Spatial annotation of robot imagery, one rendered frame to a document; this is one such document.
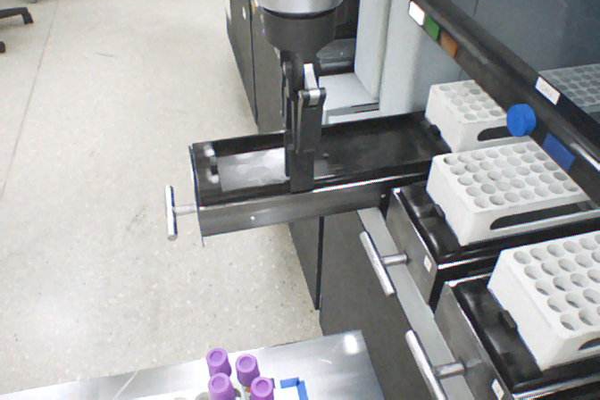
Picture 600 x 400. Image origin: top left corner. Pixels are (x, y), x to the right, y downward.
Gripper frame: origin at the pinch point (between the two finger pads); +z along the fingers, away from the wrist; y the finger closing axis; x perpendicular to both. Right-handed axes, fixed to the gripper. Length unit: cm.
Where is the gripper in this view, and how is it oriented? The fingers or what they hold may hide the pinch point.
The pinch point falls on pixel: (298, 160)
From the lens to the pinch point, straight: 64.0
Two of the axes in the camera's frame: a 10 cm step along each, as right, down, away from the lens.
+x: -9.7, 1.6, -1.8
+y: -2.4, -6.3, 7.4
